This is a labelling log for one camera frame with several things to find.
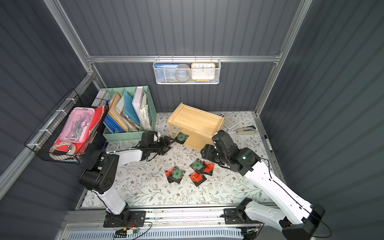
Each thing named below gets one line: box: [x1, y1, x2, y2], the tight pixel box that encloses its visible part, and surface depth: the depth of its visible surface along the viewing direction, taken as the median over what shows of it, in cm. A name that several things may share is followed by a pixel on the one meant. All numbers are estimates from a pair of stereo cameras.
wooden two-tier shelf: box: [167, 102, 225, 152], surface depth 91 cm
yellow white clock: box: [191, 62, 216, 82], surface depth 90 cm
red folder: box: [51, 105, 104, 152], surface depth 69 cm
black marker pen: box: [264, 134, 273, 152], surface depth 109 cm
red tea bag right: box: [202, 160, 215, 176], surface depth 92 cm
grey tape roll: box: [174, 63, 191, 82], surface depth 89 cm
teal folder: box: [123, 92, 141, 126], surface depth 97 cm
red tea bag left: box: [164, 167, 175, 178], surface depth 91 cm
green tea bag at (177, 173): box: [171, 165, 186, 180], surface depth 91 cm
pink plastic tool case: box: [58, 106, 96, 143], surface depth 74 cm
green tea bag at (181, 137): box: [175, 131, 189, 145], surface depth 104 cm
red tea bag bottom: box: [188, 171, 207, 187], surface depth 88 cm
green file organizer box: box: [96, 85, 157, 142], surface depth 98 cm
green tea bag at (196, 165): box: [189, 158, 204, 174], surface depth 93 cm
